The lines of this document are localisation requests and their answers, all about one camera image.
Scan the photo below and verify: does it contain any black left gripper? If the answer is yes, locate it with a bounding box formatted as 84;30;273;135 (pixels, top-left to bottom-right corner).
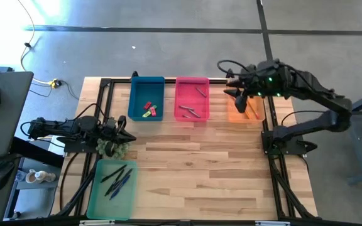
99;115;137;144

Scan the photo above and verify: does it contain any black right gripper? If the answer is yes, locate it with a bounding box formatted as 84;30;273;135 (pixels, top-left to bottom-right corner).
223;59;291;99

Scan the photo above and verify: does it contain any thick black pen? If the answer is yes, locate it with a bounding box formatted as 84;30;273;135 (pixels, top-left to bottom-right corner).
100;164;128;184

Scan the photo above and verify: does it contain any purple pen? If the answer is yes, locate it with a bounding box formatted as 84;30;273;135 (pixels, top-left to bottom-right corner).
113;168;134;191

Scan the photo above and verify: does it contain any slim black pen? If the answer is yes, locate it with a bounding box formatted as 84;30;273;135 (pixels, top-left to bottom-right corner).
104;169;125;197

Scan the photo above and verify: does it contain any blue pen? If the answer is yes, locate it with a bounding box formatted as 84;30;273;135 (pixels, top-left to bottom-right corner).
109;175;131;201

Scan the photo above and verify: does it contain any green potted succulent plant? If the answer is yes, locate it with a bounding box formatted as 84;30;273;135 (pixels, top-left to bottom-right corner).
96;137;130;160

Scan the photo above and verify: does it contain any orange plastic bin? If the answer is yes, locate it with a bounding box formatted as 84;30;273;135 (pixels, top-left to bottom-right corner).
227;78;266;124

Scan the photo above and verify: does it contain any blue plastic bin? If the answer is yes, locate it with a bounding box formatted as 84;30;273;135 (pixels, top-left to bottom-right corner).
128;76;165;122

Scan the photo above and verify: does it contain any pink plastic bin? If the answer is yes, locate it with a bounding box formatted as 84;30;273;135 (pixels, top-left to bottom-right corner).
173;77;211;122

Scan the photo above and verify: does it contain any green plastic bin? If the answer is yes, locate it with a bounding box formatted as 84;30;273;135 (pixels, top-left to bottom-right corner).
85;158;139;220

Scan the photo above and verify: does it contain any black desk support beam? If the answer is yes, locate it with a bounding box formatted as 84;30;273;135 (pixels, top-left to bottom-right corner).
11;136;65;169

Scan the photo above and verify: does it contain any grey desk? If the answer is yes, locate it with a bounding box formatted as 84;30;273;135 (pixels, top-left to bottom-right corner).
0;71;35;158

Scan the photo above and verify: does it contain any black computer mouse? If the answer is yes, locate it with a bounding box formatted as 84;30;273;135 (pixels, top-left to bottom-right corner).
0;159;16;191

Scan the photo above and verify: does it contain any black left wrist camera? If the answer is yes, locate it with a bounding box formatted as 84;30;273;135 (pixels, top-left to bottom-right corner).
104;141;117;157

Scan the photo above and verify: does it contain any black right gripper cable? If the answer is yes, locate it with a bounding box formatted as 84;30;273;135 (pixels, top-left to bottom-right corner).
216;59;251;78

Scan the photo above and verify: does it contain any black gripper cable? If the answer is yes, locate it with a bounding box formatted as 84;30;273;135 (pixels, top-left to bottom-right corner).
74;102;108;126
216;59;251;78

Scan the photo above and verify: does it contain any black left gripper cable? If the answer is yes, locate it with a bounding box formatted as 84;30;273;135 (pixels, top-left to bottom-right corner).
74;102;108;126

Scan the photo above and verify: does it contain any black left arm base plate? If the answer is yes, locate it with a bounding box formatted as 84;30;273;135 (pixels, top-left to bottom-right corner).
56;134;99;154

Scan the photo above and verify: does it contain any black aluminium table frame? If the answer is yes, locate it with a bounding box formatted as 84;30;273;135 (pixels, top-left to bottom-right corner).
53;68;319;220

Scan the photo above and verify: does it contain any black floor cable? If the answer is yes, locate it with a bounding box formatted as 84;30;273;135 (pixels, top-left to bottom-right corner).
28;80;80;101

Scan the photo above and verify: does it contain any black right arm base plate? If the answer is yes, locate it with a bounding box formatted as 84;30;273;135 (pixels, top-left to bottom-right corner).
261;130;319;157

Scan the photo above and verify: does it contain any dark curved cable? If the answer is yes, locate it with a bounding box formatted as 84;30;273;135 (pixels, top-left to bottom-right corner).
58;152;79;212

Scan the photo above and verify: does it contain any yellow floor cable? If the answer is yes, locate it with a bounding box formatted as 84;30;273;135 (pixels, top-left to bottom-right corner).
16;0;53;86

